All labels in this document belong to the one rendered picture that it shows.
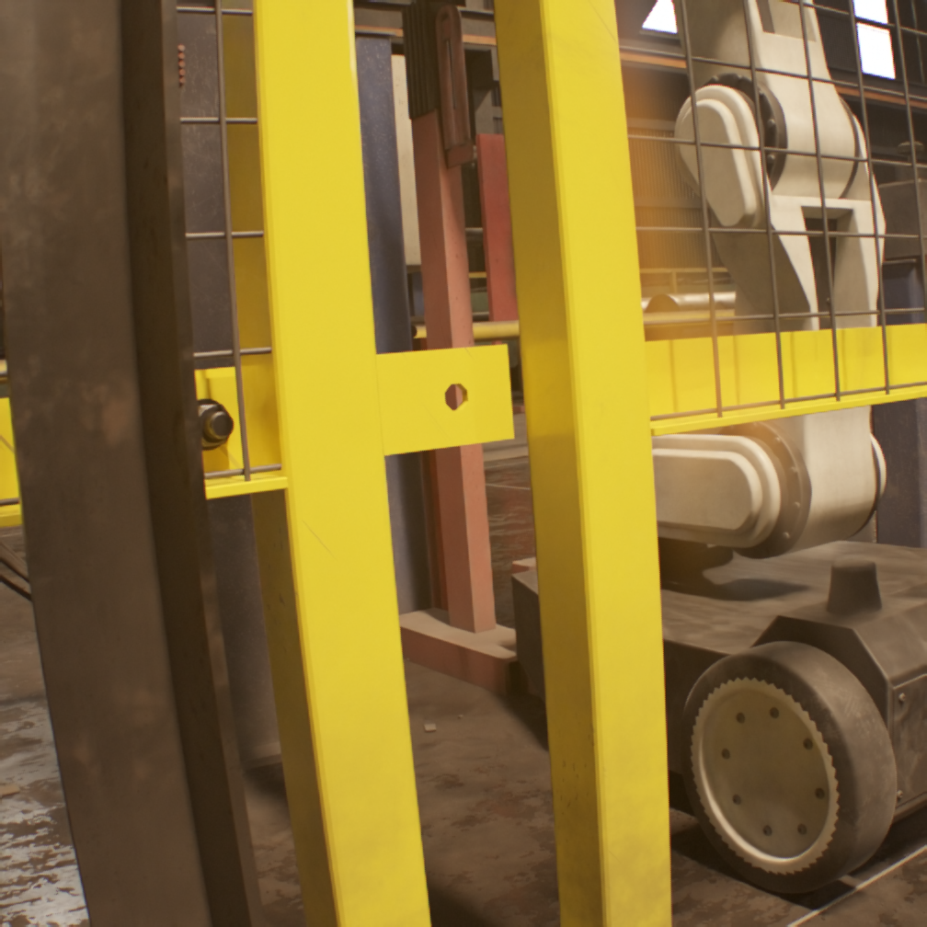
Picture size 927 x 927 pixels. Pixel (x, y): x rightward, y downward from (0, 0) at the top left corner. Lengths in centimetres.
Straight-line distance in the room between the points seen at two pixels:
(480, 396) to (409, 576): 121
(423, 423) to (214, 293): 72
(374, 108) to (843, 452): 97
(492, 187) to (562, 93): 732
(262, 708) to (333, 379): 87
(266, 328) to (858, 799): 54
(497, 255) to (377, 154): 609
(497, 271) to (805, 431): 678
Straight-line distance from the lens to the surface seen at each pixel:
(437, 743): 133
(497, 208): 791
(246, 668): 132
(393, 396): 58
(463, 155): 156
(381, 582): 52
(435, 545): 186
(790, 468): 112
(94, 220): 32
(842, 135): 120
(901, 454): 195
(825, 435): 115
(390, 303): 177
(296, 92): 52
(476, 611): 161
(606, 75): 62
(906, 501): 195
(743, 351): 73
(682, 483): 119
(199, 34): 134
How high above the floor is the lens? 44
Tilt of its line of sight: 5 degrees down
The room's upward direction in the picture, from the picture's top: 4 degrees counter-clockwise
